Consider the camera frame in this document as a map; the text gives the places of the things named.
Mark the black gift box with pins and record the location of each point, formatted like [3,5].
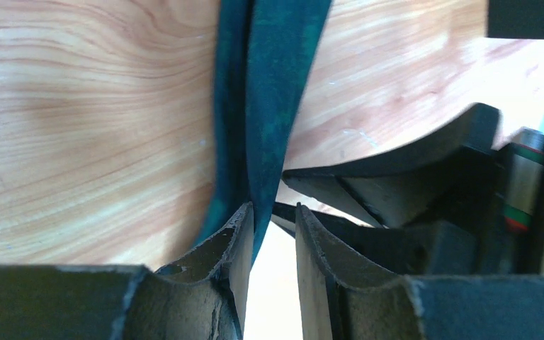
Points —
[515,19]

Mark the dark green tie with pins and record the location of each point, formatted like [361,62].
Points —
[264,53]

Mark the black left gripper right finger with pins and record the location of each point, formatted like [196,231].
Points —
[343,295]

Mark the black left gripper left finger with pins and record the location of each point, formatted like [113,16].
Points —
[201,295]

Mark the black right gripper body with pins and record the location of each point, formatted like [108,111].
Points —
[483,212]

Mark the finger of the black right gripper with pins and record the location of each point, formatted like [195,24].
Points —
[393,188]
[360,251]

